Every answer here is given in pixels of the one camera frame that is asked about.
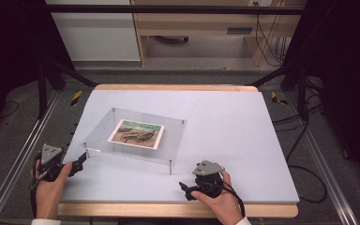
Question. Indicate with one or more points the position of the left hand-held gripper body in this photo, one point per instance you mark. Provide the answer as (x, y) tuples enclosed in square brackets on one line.
[(50, 156)]

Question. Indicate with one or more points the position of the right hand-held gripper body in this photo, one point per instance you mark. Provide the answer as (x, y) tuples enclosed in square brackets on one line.
[(207, 179)]

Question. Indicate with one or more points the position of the clear acrylic photo frame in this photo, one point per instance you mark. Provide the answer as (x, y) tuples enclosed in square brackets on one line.
[(103, 134)]

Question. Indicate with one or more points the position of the boat painting photo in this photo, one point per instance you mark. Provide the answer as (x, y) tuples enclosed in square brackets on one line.
[(136, 134)]

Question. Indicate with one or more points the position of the person's right hand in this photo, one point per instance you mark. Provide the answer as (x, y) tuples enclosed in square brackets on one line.
[(225, 203)]

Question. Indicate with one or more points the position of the person's left hand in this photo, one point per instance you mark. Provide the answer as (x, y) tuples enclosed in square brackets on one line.
[(48, 197)]

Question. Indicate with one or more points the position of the white table board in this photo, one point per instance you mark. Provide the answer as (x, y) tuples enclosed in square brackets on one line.
[(225, 140), (168, 210)]

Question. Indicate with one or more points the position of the yellow clamp left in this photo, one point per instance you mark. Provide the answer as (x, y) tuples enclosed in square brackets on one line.
[(76, 97)]

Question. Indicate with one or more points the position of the yellow clamp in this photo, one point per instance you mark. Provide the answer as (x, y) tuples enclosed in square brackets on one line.
[(275, 97), (76, 97)]

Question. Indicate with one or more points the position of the black metal stand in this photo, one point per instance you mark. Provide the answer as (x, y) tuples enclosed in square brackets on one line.
[(42, 90), (302, 93)]

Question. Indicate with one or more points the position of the yellow clamp right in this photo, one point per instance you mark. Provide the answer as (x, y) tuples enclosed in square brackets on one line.
[(275, 97)]

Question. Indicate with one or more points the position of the black curtain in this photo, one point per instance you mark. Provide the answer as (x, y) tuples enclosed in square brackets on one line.
[(347, 78), (9, 47)]

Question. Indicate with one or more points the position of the white cabinet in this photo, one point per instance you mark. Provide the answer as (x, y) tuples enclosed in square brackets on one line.
[(97, 34)]

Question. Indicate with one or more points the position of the grey desk label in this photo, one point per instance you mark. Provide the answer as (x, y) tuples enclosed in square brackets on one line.
[(239, 30)]

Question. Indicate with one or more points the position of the light wooden desk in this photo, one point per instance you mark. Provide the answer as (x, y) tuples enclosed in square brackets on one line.
[(193, 25)]

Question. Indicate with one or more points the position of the black horizontal bar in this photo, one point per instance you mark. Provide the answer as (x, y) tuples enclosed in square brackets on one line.
[(168, 9)]

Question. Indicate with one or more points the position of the aluminium floor rail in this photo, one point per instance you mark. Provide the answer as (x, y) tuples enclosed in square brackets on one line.
[(322, 168), (22, 156)]

